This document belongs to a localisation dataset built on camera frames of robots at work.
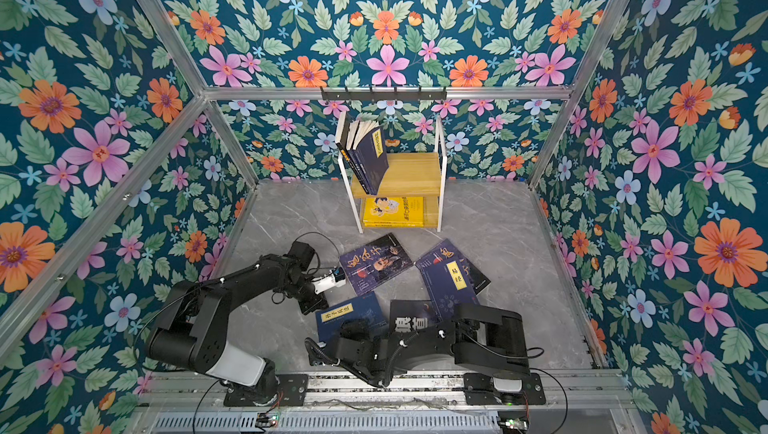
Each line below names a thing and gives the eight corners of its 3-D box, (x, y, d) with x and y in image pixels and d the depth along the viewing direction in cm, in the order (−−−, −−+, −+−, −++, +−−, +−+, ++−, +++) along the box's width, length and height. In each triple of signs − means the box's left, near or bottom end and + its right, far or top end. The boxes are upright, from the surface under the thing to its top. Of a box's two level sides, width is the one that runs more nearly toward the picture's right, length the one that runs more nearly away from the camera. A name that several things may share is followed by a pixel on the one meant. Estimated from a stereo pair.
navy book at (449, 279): (443, 321, 86) (444, 317, 83) (414, 258, 100) (414, 252, 97) (485, 304, 89) (487, 300, 87) (452, 245, 103) (453, 239, 100)
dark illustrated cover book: (358, 295, 91) (357, 292, 89) (340, 259, 99) (339, 256, 97) (413, 265, 97) (413, 262, 96) (391, 234, 105) (391, 231, 104)
